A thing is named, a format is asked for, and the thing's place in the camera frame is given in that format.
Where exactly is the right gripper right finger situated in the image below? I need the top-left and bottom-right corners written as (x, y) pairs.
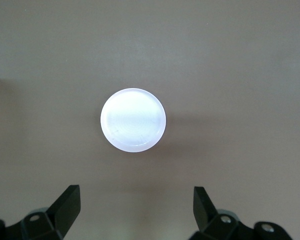
top-left (192, 186), bottom-right (295, 240)

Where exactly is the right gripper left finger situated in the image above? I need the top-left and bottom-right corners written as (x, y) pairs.
top-left (0, 184), bottom-right (81, 240)

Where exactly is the pink round plate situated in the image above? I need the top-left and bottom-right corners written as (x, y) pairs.
top-left (100, 87), bottom-right (167, 153)

